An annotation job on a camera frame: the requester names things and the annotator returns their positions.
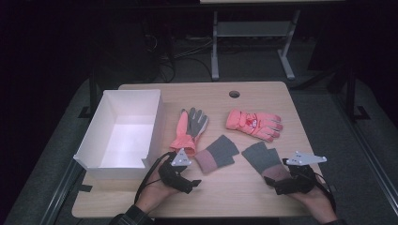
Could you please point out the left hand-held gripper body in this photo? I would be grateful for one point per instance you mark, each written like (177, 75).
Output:
(172, 175)

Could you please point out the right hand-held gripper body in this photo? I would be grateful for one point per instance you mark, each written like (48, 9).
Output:
(300, 181)

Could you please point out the grey fingerless glove pink cuff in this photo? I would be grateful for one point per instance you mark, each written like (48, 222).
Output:
(266, 159)
(219, 153)

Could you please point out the pink glove with grey palm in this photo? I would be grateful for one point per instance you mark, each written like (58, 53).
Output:
(187, 131)

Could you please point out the white box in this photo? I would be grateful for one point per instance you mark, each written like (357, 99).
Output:
(125, 140)

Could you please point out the person's left hand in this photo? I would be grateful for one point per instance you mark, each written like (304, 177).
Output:
(156, 193)

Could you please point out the person's right hand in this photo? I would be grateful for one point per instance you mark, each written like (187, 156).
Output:
(316, 203)

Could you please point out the pink padded printed glove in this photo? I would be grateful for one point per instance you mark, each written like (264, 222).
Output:
(253, 124)

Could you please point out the aluminium rail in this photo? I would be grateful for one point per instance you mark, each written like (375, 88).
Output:
(59, 197)
(369, 156)

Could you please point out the black stand post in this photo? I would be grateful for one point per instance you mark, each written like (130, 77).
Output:
(351, 93)
(93, 93)

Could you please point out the grey metal desk frame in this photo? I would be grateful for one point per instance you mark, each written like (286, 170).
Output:
(250, 29)

